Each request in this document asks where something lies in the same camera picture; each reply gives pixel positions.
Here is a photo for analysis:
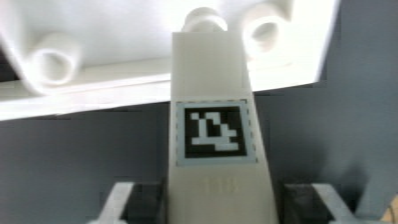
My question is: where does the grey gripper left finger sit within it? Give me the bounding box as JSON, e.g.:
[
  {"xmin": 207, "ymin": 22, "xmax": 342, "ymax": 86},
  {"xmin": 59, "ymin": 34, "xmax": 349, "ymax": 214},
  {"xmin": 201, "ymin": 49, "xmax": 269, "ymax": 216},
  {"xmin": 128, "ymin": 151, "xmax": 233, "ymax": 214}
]
[{"xmin": 88, "ymin": 182, "xmax": 166, "ymax": 224}]

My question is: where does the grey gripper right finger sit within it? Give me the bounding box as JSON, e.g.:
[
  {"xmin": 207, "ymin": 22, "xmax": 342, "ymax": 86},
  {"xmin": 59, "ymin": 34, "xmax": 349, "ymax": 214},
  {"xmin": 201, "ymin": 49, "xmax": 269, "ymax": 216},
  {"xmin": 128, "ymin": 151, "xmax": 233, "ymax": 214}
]
[{"xmin": 281, "ymin": 184, "xmax": 359, "ymax": 224}]

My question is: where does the white desk leg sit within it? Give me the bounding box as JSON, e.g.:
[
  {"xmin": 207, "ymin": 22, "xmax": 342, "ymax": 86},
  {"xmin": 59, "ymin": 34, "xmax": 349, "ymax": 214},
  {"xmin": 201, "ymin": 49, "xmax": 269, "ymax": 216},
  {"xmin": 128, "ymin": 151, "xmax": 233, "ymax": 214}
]
[{"xmin": 164, "ymin": 6, "xmax": 281, "ymax": 224}]

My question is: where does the white desk top tray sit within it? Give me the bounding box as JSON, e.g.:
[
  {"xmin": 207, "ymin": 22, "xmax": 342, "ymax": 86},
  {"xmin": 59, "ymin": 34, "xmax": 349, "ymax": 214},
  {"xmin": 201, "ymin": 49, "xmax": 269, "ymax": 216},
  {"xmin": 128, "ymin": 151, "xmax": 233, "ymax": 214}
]
[{"xmin": 0, "ymin": 0, "xmax": 342, "ymax": 95}]

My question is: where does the white U-shaped fence frame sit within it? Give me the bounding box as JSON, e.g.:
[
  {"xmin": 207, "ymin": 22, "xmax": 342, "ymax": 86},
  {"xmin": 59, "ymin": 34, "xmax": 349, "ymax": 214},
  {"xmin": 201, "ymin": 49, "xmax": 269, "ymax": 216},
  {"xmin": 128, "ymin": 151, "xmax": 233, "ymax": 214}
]
[{"xmin": 0, "ymin": 81, "xmax": 171, "ymax": 121}]

